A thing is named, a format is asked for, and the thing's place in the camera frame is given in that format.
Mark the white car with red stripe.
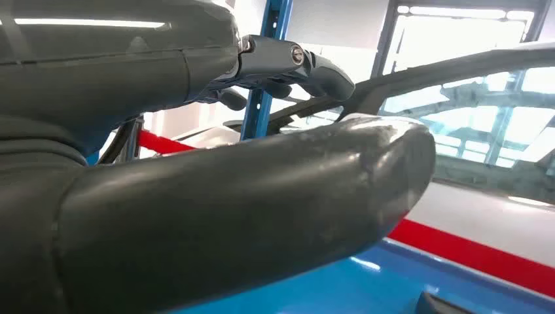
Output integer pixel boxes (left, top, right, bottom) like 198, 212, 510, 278
99, 41, 555, 300

